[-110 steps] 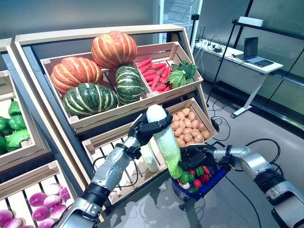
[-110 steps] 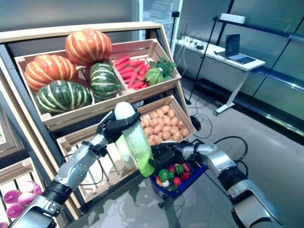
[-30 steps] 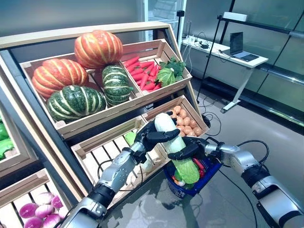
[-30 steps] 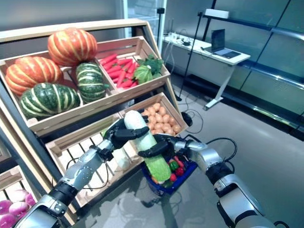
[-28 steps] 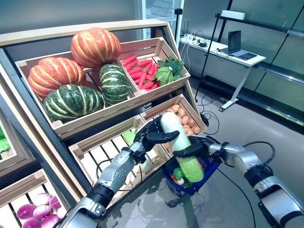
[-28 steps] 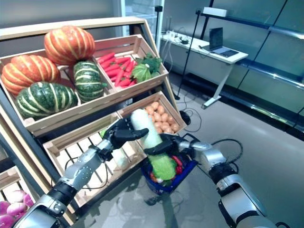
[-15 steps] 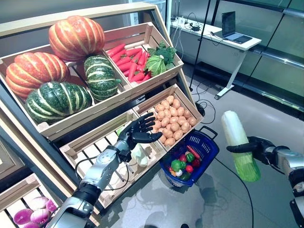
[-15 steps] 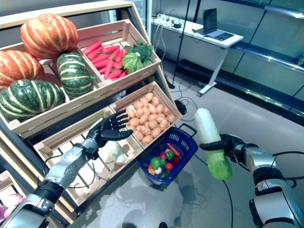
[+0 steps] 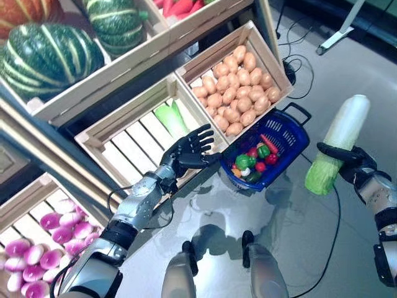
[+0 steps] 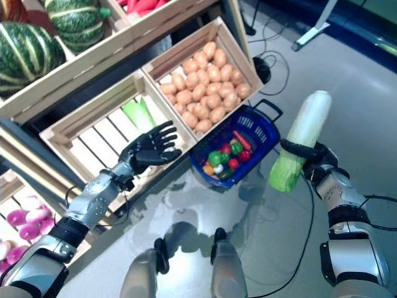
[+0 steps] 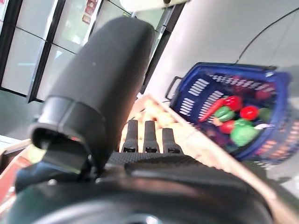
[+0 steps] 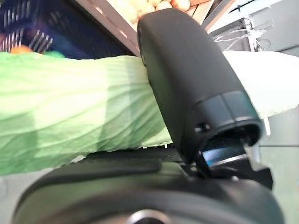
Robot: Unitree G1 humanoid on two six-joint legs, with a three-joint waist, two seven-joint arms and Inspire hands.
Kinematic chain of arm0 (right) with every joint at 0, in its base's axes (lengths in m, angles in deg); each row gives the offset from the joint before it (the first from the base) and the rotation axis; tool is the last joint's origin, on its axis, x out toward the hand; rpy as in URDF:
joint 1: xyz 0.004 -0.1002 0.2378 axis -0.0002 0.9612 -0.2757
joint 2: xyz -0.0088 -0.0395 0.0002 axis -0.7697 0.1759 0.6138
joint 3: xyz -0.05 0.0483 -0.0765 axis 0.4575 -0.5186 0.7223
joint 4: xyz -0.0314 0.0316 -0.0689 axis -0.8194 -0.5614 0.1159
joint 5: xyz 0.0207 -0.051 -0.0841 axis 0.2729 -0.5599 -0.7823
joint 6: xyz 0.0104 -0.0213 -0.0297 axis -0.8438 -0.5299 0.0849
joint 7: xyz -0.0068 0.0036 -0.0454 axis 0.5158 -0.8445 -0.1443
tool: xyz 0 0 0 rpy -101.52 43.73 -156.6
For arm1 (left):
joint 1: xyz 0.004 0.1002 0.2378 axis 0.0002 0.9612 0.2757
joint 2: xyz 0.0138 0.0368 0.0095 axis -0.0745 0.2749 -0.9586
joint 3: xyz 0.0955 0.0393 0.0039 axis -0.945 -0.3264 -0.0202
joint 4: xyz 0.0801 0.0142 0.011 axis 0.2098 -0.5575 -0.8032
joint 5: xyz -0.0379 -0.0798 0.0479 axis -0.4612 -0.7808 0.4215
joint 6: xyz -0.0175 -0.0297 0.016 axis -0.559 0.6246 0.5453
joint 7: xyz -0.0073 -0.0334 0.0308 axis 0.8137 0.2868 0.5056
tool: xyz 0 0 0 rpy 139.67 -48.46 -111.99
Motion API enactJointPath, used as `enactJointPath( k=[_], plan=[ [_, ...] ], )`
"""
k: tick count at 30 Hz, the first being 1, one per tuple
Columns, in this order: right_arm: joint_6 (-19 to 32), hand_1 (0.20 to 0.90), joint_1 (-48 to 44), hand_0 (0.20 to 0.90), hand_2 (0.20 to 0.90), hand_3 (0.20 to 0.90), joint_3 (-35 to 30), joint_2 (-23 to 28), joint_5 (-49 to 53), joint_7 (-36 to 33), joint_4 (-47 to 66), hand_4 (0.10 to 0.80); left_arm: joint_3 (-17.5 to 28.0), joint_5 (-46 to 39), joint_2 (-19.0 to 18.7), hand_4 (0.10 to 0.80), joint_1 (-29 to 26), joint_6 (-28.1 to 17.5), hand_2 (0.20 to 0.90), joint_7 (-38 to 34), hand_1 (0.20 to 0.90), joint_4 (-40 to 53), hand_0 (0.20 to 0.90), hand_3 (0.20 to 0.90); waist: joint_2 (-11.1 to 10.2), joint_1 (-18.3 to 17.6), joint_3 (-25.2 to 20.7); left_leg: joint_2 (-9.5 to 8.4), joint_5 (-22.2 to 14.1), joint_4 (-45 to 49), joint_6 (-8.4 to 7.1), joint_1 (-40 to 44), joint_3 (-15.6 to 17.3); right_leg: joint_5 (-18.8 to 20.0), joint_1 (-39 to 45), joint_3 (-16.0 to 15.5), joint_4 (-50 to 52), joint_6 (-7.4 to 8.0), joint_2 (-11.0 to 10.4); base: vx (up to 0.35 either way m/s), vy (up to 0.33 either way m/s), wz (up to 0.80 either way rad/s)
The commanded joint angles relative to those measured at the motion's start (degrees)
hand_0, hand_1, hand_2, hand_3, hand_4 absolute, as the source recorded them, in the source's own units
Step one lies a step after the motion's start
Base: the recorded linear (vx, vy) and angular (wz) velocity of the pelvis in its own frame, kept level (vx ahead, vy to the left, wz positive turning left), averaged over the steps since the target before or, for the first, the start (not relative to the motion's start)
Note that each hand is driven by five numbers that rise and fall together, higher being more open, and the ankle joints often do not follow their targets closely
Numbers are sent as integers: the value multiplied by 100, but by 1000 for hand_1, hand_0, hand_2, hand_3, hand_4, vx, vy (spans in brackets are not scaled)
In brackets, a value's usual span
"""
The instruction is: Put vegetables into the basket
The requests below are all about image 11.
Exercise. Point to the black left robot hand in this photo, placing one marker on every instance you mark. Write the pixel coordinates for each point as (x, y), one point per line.
(100, 81)

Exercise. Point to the blue plastic shopping basket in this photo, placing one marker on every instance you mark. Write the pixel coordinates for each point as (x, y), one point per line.
(187, 93)

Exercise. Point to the wooden display shelf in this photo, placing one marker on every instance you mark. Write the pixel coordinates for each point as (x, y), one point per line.
(11, 177)

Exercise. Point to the small red tomato toy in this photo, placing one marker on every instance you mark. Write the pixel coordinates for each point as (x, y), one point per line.
(249, 112)

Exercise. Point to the white garlic toy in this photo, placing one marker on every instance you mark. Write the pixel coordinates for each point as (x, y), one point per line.
(264, 126)

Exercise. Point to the red paper sign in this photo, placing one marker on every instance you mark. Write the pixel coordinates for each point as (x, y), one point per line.
(90, 11)

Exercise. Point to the small green lettuce toy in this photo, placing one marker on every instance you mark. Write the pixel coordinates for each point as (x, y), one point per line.
(243, 133)

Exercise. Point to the red chili pepper toy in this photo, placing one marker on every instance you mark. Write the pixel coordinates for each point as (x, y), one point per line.
(213, 108)

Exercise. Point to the small green pepper toy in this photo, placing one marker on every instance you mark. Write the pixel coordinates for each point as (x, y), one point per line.
(224, 114)

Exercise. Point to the wooden slat crate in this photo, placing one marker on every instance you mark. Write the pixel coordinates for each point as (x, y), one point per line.
(233, 168)

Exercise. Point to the dark green vegetable toy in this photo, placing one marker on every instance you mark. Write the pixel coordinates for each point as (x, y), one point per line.
(265, 114)

